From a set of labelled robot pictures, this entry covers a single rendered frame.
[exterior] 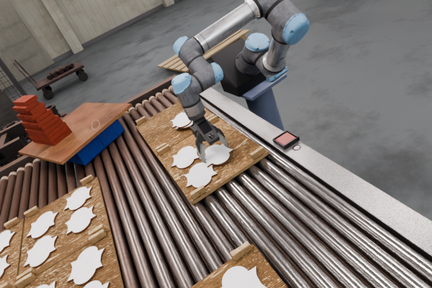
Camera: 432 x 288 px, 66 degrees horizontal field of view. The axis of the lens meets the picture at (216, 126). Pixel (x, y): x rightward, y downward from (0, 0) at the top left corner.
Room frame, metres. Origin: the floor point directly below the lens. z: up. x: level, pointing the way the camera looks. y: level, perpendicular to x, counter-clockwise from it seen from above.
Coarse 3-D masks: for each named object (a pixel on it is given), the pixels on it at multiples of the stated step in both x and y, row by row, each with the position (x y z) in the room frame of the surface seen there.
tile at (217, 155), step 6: (222, 144) 1.15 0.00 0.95; (210, 150) 1.14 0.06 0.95; (216, 150) 1.12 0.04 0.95; (222, 150) 1.11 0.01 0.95; (228, 150) 1.09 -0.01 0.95; (210, 156) 1.10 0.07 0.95; (216, 156) 1.09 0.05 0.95; (222, 156) 1.07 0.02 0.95; (228, 156) 1.05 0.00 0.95; (210, 162) 1.07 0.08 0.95; (216, 162) 1.05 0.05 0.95; (222, 162) 1.03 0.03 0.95
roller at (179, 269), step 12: (120, 144) 1.60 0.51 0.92; (132, 168) 1.31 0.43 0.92; (144, 192) 1.10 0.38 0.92; (144, 204) 1.04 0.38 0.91; (156, 216) 0.94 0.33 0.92; (156, 228) 0.88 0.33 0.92; (168, 240) 0.80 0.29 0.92; (168, 252) 0.75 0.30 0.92; (180, 264) 0.69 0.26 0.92; (180, 276) 0.65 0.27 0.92
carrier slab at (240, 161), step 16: (224, 128) 1.29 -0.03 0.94; (192, 144) 1.27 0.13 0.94; (208, 144) 1.22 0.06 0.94; (240, 144) 1.12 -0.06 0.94; (256, 144) 1.08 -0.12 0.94; (160, 160) 1.26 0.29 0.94; (240, 160) 1.02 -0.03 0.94; (256, 160) 0.99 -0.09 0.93; (176, 176) 1.09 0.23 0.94; (224, 176) 0.97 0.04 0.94; (208, 192) 0.93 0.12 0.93
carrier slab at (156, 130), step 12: (168, 108) 1.75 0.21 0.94; (180, 108) 1.68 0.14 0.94; (204, 108) 1.56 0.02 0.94; (156, 120) 1.66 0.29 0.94; (168, 120) 1.60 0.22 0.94; (144, 132) 1.58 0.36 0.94; (156, 132) 1.52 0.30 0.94; (168, 132) 1.47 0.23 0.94; (180, 132) 1.42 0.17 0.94; (192, 132) 1.37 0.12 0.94; (156, 144) 1.41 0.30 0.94; (168, 144) 1.36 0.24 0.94; (156, 156) 1.31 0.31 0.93
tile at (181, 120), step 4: (184, 112) 1.54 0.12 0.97; (176, 116) 1.53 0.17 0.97; (180, 116) 1.52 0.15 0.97; (184, 116) 1.50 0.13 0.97; (172, 120) 1.51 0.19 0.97; (176, 120) 1.49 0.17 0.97; (180, 120) 1.48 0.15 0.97; (184, 120) 1.46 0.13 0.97; (188, 120) 1.44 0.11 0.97; (176, 124) 1.45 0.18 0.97; (180, 124) 1.44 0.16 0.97; (184, 124) 1.42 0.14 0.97; (188, 124) 1.41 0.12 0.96; (172, 128) 1.44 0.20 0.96
